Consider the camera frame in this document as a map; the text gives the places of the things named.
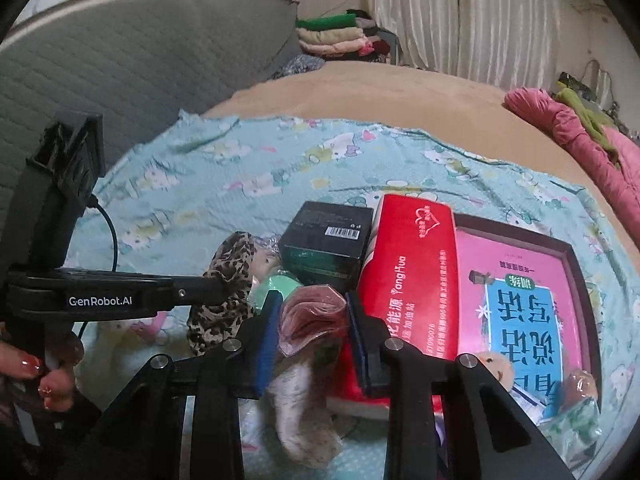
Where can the beige bed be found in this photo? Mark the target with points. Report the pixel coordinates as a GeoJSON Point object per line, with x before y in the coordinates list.
{"type": "Point", "coordinates": [400, 95]}

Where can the pink quilt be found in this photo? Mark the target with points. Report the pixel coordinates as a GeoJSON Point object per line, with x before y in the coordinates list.
{"type": "Point", "coordinates": [590, 150]}

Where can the red tissue box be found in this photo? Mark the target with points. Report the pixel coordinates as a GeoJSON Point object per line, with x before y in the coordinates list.
{"type": "Point", "coordinates": [410, 270]}

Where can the grey quilted headboard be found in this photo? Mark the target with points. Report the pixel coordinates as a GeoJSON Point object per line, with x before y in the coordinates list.
{"type": "Point", "coordinates": [150, 70]}

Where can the beige plush toy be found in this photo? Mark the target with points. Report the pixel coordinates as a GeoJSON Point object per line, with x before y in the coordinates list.
{"type": "Point", "coordinates": [495, 367]}

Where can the peach puff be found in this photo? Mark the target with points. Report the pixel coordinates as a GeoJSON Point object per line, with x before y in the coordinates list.
{"type": "Point", "coordinates": [582, 382]}

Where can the pale green tissue pack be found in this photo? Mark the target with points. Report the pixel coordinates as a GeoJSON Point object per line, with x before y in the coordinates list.
{"type": "Point", "coordinates": [575, 417]}

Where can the blue cartoon cat printed blanket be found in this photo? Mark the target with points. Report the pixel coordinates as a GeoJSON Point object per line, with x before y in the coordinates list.
{"type": "Point", "coordinates": [225, 170]}

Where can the white and blue packet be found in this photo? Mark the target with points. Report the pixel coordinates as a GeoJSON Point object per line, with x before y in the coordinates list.
{"type": "Point", "coordinates": [530, 402]}

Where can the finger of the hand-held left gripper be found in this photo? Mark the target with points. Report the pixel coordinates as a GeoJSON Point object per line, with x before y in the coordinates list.
{"type": "Point", "coordinates": [200, 290]}

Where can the dark clothes heap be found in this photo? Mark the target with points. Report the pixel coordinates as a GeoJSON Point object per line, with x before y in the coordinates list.
{"type": "Point", "coordinates": [380, 40]}

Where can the green sponge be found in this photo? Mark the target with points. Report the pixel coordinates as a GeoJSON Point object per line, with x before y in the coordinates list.
{"type": "Point", "coordinates": [277, 287]}

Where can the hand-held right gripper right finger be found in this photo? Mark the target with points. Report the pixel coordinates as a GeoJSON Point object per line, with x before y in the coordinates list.
{"type": "Point", "coordinates": [360, 345]}

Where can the leopard print cloth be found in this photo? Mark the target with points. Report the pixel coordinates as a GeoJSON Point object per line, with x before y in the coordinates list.
{"type": "Point", "coordinates": [225, 270]}

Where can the green folded cloth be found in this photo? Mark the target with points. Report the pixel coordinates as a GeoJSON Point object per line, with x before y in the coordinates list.
{"type": "Point", "coordinates": [327, 22]}

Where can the dark patterned pillow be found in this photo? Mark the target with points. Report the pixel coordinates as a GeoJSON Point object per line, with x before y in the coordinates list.
{"type": "Point", "coordinates": [300, 66]}

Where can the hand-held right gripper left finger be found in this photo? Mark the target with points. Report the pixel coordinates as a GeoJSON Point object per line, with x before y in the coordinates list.
{"type": "Point", "coordinates": [265, 340]}

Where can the black cardboard box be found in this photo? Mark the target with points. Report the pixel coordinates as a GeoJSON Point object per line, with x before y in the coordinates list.
{"type": "Point", "coordinates": [325, 240]}

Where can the pink book box tray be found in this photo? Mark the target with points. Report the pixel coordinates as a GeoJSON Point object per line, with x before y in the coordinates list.
{"type": "Point", "coordinates": [525, 280]}

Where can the cream plush with purple dress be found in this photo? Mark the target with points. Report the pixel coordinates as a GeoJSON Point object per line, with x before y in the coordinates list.
{"type": "Point", "coordinates": [267, 255]}

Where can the person's left hand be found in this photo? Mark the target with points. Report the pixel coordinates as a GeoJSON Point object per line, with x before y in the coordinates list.
{"type": "Point", "coordinates": [25, 360]}

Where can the cream folded blanket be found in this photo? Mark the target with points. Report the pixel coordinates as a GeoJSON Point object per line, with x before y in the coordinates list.
{"type": "Point", "coordinates": [330, 35]}

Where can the pink cloth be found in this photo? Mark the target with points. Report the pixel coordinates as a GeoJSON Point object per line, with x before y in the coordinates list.
{"type": "Point", "coordinates": [310, 320]}

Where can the pink folded blanket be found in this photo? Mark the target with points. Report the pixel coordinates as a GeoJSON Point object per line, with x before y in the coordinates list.
{"type": "Point", "coordinates": [335, 49]}

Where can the white pleated curtain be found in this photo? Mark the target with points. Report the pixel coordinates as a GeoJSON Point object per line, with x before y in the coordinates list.
{"type": "Point", "coordinates": [475, 20]}

